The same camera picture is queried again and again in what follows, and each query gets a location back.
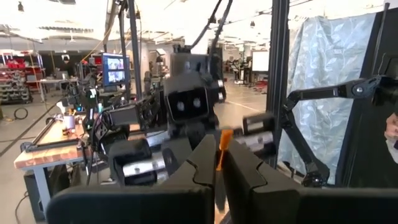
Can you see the white board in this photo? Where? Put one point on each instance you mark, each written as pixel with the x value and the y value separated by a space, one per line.
pixel 260 61

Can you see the red parts bin shelf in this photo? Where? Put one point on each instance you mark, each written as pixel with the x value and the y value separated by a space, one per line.
pixel 15 77

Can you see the person's hand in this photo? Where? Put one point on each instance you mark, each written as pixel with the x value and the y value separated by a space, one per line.
pixel 392 127

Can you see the white cup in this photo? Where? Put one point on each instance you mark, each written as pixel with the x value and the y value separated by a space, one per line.
pixel 69 122

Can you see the wooden workbench grey legs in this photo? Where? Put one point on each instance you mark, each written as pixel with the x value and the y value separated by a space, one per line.
pixel 49 155

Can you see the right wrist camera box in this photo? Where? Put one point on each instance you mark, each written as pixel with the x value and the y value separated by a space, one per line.
pixel 186 104

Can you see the blue-screen monitor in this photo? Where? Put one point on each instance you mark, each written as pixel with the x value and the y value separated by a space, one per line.
pixel 115 70

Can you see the black jointed leader arm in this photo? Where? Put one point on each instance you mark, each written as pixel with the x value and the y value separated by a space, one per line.
pixel 326 91

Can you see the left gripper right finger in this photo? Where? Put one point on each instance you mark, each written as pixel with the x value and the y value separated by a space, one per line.
pixel 245 174

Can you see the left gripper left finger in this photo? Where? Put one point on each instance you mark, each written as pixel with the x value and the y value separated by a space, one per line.
pixel 199 168

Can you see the pale leaf-pattern curtain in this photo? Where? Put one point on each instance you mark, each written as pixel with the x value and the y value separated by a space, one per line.
pixel 326 62

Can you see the person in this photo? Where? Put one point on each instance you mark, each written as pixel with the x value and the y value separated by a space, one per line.
pixel 66 67

